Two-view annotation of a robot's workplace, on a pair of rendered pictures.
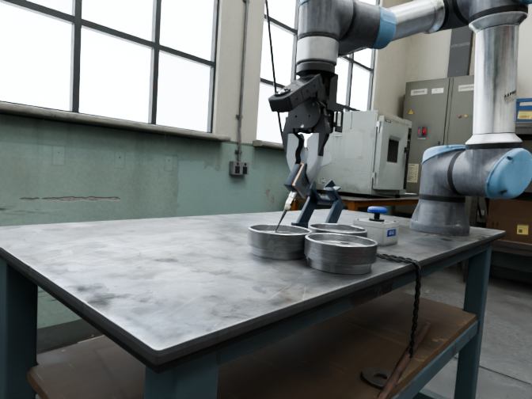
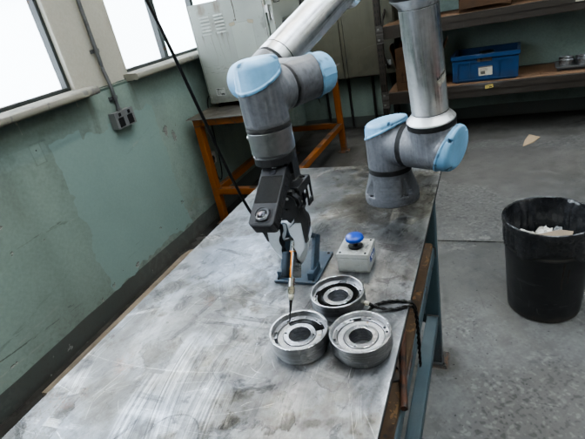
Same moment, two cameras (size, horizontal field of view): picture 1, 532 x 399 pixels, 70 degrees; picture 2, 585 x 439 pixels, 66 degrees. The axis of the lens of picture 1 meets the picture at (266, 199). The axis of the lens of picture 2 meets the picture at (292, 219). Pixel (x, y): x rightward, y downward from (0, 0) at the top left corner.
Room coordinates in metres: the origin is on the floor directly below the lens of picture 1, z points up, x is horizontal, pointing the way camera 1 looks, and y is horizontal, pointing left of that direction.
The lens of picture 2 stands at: (0.01, 0.11, 1.35)
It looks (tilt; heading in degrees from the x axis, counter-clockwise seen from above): 26 degrees down; 344
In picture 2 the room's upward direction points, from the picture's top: 12 degrees counter-clockwise
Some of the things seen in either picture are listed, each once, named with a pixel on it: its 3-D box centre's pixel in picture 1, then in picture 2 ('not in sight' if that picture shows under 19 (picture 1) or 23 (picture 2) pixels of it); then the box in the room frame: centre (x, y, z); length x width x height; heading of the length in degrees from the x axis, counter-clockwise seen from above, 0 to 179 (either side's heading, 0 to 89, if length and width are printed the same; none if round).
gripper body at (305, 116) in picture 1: (316, 101); (282, 183); (0.73, -0.08, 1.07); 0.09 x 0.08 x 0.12; 138
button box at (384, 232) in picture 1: (377, 229); (357, 253); (0.80, -0.24, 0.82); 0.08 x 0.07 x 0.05; 138
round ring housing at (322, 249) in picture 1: (340, 252); (361, 340); (0.56, -0.11, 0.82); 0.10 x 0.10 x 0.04
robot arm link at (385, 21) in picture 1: (359, 28); (297, 79); (0.78, -0.16, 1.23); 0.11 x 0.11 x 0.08; 24
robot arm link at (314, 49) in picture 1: (315, 56); (270, 141); (0.72, -0.07, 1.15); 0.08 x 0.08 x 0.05
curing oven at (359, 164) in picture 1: (365, 157); (259, 45); (3.19, -0.80, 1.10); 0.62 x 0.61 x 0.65; 138
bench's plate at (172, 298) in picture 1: (309, 233); (290, 264); (0.91, -0.11, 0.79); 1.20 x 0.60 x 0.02; 138
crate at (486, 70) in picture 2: not in sight; (486, 63); (3.21, -2.74, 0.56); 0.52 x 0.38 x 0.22; 45
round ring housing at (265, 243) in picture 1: (279, 241); (300, 337); (0.62, -0.03, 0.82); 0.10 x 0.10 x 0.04
